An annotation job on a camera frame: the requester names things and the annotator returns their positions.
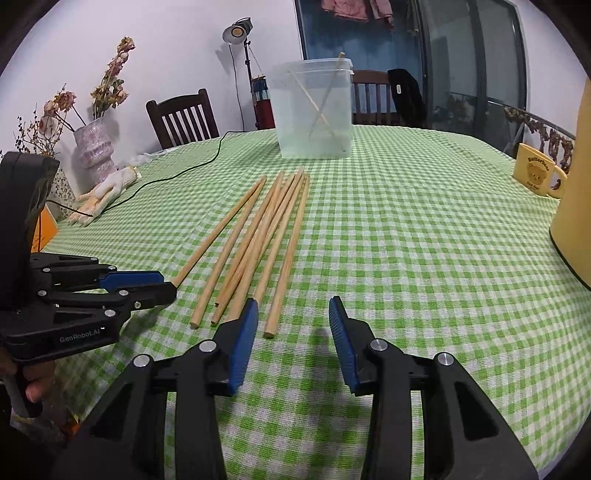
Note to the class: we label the white crumpled paper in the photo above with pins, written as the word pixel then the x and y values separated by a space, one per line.
pixel 145 158

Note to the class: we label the black cloth with white label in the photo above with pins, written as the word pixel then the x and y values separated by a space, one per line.
pixel 408 101

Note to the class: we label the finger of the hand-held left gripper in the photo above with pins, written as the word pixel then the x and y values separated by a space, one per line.
pixel 134 278
pixel 152 295

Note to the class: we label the pink mottled vase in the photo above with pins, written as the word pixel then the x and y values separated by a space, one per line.
pixel 94 152

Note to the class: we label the dark wooden chair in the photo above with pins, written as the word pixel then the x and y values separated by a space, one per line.
pixel 369 83
pixel 182 115

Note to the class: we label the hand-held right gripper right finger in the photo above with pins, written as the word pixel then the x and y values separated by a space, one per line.
pixel 344 341

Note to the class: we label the clear plastic container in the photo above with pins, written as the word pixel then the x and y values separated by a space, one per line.
pixel 295 134

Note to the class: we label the tapered wooden chopstick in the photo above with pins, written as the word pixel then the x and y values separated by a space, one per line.
pixel 330 87
pixel 309 99

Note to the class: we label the person's left hand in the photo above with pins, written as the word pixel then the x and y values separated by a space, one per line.
pixel 40 383

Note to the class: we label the sliding glass door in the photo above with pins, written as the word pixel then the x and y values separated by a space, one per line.
pixel 461 69

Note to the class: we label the tall yellow cylinder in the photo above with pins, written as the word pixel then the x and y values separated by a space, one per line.
pixel 575 207

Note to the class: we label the white work glove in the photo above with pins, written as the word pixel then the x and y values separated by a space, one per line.
pixel 115 180
pixel 85 210

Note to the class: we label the orange box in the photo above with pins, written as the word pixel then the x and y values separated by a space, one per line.
pixel 46 226

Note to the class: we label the green checkered tablecloth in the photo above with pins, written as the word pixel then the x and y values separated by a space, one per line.
pixel 415 230

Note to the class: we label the dried brown twigs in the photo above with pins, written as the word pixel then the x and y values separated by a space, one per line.
pixel 32 134

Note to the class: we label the dried plant garland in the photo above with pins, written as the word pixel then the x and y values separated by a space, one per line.
pixel 545 134

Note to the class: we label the hanging pink garment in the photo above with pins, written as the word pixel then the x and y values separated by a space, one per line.
pixel 346 7
pixel 381 11

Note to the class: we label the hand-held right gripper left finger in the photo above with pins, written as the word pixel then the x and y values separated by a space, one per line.
pixel 242 341

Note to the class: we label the yellow bear mug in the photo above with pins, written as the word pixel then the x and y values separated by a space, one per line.
pixel 531 168

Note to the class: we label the bunch of wooden chopsticks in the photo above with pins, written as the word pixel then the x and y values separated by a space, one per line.
pixel 284 198

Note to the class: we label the small dotted vase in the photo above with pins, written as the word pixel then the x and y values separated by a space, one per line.
pixel 62 194

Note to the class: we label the studio lamp on stand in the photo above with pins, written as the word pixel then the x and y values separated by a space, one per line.
pixel 235 32

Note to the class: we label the red and blue canister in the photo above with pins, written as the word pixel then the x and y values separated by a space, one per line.
pixel 264 113

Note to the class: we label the dried flower bouquet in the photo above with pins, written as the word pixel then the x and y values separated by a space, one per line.
pixel 111 83

